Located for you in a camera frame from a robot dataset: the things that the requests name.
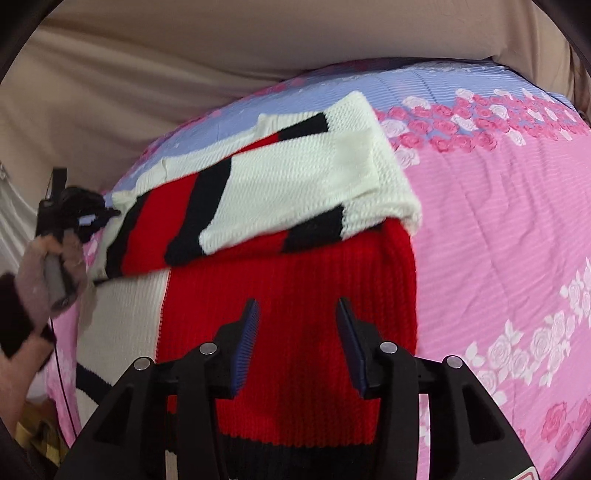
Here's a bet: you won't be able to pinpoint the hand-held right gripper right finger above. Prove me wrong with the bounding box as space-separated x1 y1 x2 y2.
335 297 539 480

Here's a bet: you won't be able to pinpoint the white satin curtain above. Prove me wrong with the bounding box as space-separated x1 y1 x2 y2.
0 159 44 280

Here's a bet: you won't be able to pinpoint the thin black cable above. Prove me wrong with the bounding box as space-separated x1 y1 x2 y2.
48 316 80 446

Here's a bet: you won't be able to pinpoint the person's left forearm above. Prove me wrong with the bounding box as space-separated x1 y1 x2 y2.
0 272 57 437

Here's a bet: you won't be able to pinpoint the red white black knitted sweater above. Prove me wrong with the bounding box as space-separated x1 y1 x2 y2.
76 90 423 480

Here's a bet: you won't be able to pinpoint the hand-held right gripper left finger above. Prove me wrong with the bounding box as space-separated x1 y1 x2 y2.
54 298 262 480

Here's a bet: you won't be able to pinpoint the yellow patterned mat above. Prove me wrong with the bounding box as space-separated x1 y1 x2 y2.
16 401 71 464

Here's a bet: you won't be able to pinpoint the beige backdrop cloth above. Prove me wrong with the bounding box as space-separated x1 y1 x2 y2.
0 0 591 197

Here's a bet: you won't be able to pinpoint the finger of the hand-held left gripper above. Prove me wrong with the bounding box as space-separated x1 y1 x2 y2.
78 212 114 244
90 191 122 217

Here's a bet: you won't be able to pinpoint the pink floral bedspread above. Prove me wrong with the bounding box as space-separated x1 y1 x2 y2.
44 60 591 480

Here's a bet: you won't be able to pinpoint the person's left hand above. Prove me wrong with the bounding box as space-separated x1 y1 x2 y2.
18 230 92 321

